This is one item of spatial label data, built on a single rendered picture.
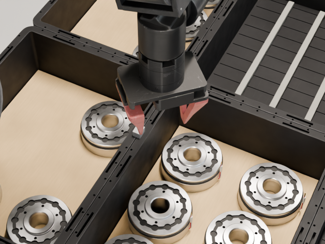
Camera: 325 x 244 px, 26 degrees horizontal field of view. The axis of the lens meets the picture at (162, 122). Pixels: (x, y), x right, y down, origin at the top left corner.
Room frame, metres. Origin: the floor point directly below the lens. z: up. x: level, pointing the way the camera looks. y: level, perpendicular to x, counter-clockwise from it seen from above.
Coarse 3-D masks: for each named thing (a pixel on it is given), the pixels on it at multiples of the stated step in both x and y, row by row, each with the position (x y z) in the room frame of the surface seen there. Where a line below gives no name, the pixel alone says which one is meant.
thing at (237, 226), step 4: (232, 224) 0.56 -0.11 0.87; (236, 224) 0.56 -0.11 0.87; (240, 224) 0.56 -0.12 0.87; (228, 228) 0.55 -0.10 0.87; (232, 228) 0.55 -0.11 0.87; (236, 228) 0.55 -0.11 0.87; (240, 228) 0.55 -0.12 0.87; (244, 228) 0.55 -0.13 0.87; (248, 228) 0.55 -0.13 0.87; (224, 232) 0.55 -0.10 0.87; (228, 232) 0.55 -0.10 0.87; (244, 232) 0.55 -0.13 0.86; (248, 232) 0.55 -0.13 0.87; (252, 232) 0.55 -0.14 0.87; (224, 236) 0.54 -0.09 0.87; (228, 236) 0.54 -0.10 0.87; (248, 236) 0.54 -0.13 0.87; (252, 236) 0.54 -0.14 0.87; (224, 240) 0.53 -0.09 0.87; (228, 240) 0.53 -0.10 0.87; (248, 240) 0.53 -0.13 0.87; (252, 240) 0.53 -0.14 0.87
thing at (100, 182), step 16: (32, 32) 0.92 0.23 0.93; (48, 32) 0.92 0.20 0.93; (16, 48) 0.88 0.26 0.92; (80, 48) 0.88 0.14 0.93; (0, 64) 0.84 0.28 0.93; (144, 112) 0.73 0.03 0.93; (128, 144) 0.67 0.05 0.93; (112, 160) 0.64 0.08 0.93; (96, 192) 0.58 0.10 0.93; (80, 208) 0.55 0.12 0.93; (64, 240) 0.50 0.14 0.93
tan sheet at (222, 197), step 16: (224, 144) 0.74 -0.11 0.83; (160, 160) 0.71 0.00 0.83; (192, 160) 0.71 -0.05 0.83; (224, 160) 0.71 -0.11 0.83; (240, 160) 0.71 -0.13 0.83; (256, 160) 0.71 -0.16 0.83; (160, 176) 0.68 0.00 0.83; (224, 176) 0.68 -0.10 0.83; (240, 176) 0.68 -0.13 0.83; (304, 176) 0.68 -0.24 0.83; (192, 192) 0.64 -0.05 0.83; (208, 192) 0.64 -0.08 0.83; (224, 192) 0.64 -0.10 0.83; (272, 192) 0.64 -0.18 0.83; (304, 192) 0.64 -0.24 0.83; (192, 208) 0.61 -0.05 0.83; (208, 208) 0.61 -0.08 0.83; (224, 208) 0.61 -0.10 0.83; (240, 208) 0.61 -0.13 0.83; (304, 208) 0.61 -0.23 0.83; (128, 224) 0.58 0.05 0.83; (192, 224) 0.58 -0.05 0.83; (208, 224) 0.58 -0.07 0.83; (288, 224) 0.58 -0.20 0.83; (192, 240) 0.55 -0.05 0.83; (272, 240) 0.55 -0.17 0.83; (288, 240) 0.55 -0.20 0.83
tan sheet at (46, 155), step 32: (32, 96) 0.85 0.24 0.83; (64, 96) 0.85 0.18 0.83; (96, 96) 0.85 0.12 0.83; (0, 128) 0.78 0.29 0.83; (32, 128) 0.78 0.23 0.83; (64, 128) 0.78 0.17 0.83; (0, 160) 0.71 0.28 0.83; (32, 160) 0.71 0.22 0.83; (64, 160) 0.71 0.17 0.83; (96, 160) 0.71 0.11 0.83; (32, 192) 0.64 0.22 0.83; (64, 192) 0.64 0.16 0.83; (0, 224) 0.58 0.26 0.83
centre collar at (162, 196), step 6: (150, 198) 0.61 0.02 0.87; (156, 198) 0.61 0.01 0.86; (162, 198) 0.61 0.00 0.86; (168, 198) 0.61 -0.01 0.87; (150, 204) 0.60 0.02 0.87; (174, 204) 0.60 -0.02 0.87; (150, 210) 0.59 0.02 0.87; (168, 210) 0.59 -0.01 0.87; (174, 210) 0.59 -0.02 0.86; (150, 216) 0.58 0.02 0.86; (156, 216) 0.57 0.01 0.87; (162, 216) 0.57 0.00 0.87; (168, 216) 0.58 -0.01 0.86
